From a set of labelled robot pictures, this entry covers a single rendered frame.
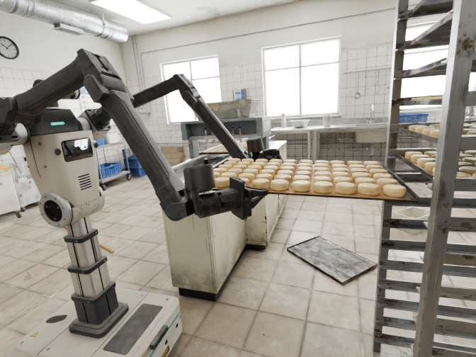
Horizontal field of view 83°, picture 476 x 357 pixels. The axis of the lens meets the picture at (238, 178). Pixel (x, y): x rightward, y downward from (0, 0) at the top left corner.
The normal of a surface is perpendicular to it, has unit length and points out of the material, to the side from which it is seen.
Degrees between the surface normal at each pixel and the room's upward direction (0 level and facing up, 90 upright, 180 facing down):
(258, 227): 90
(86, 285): 90
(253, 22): 90
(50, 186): 101
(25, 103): 83
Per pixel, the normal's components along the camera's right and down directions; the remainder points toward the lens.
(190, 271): -0.31, 0.26
